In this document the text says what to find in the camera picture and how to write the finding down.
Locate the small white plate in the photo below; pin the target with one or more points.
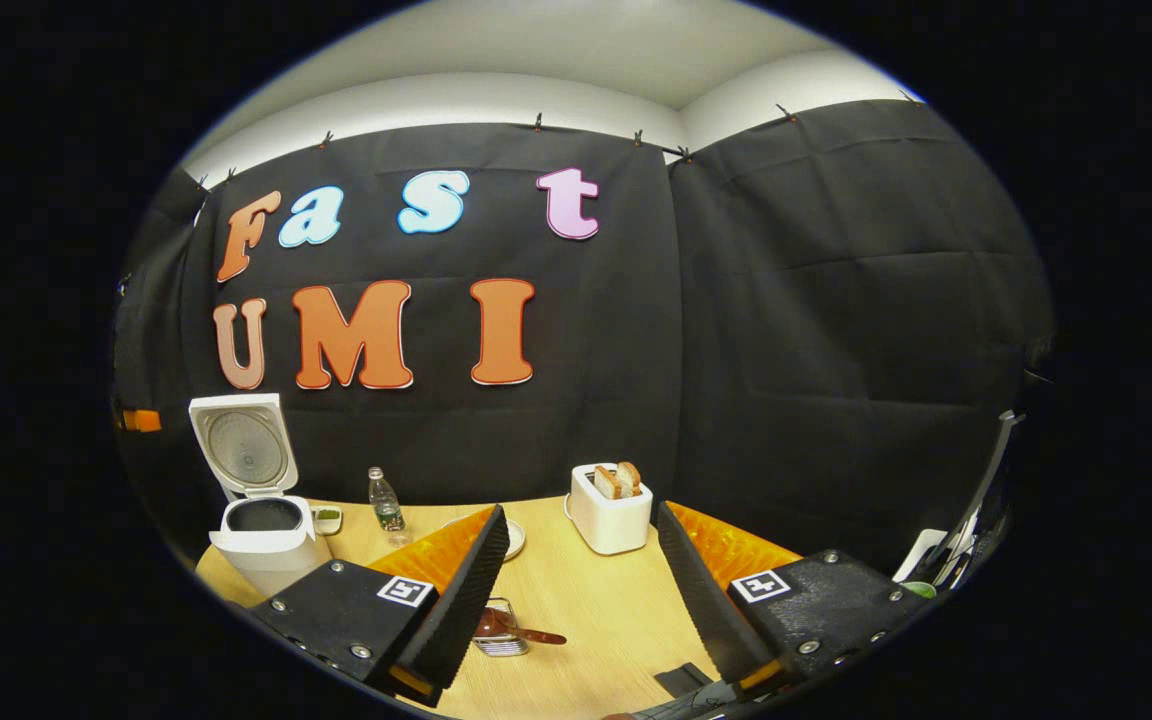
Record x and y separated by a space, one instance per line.
517 540

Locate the white toaster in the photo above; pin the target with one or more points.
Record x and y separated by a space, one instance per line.
608 525

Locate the green cup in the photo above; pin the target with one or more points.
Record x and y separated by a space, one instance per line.
921 590

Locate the grey metal stand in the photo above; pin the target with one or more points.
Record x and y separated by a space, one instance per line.
996 470

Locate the brown wooden spoon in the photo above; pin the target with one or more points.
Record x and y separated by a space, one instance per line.
531 634

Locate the white rice cooker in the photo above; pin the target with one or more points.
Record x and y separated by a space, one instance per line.
266 550

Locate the small white bowl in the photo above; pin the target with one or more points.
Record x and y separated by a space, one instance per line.
328 521

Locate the toasted bread slice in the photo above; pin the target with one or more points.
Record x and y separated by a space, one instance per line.
629 476
606 483

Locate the clear plastic water bottle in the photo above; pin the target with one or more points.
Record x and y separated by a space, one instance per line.
388 510

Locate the black backdrop cloth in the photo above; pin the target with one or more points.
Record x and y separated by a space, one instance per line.
786 350

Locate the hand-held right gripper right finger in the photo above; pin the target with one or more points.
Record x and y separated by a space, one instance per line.
706 600

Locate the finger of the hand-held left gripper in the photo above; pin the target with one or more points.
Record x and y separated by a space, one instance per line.
141 421

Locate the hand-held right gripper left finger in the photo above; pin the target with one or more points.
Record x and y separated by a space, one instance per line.
456 600

